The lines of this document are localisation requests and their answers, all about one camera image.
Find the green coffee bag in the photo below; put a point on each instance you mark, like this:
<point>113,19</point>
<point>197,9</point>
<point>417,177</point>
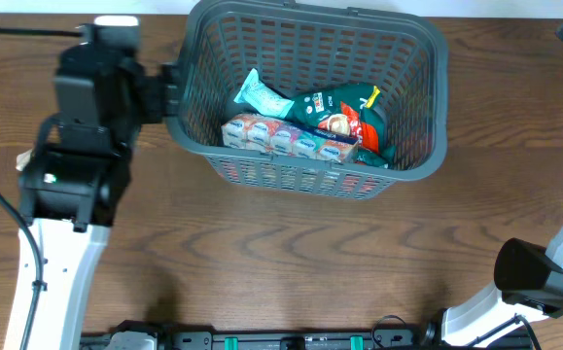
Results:
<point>349,110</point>

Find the blue tissue pack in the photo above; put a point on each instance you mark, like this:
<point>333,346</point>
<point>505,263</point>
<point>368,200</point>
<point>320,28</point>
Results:
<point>272,136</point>

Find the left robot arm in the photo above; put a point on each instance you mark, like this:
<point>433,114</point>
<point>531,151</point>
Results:
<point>71,187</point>

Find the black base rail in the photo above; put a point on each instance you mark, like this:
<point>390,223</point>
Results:
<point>137,335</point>

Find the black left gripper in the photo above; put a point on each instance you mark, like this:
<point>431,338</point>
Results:
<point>148,108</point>

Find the beige brown snack bag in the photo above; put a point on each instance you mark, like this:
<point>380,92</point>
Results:
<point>23,159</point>

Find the teal toilet wipes pack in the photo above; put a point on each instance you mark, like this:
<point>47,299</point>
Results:
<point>265,100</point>

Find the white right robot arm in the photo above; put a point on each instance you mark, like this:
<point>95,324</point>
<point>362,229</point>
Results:
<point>527,287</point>

